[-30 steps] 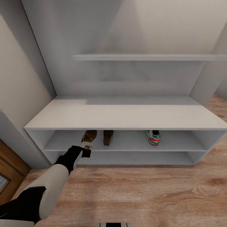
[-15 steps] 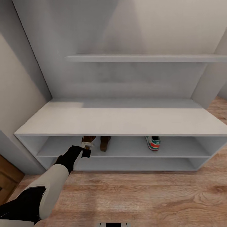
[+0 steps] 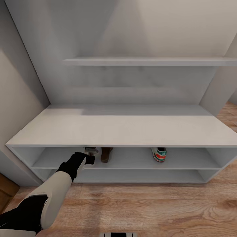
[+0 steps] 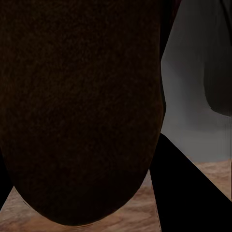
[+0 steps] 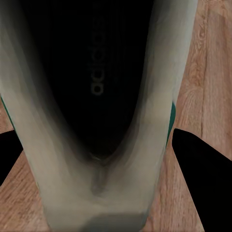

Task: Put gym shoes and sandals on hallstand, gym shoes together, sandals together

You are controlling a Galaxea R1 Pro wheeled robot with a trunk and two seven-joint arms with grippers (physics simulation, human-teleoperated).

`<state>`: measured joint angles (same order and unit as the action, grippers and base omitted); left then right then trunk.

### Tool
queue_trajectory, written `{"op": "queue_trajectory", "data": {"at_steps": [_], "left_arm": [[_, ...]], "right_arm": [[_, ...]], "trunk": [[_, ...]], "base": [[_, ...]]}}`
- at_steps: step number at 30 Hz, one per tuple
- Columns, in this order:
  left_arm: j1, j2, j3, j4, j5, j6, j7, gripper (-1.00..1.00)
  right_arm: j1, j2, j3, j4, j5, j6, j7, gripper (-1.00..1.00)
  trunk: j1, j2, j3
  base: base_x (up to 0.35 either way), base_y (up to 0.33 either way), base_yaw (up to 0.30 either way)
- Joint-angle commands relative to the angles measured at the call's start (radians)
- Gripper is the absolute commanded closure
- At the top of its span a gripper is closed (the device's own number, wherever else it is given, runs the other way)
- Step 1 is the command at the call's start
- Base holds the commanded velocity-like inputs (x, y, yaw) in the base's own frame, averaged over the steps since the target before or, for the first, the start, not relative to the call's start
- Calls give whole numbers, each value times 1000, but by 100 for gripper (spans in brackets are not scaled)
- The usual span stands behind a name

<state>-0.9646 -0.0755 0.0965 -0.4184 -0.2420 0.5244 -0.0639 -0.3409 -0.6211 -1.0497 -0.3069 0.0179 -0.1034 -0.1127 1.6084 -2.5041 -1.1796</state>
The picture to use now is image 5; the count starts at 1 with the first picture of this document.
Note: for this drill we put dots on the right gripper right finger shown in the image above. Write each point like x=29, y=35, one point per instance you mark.
x=208, y=175

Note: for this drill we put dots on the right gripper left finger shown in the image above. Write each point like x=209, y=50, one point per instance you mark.
x=10, y=149

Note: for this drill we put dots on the gym shoe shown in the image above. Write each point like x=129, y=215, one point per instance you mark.
x=90, y=87

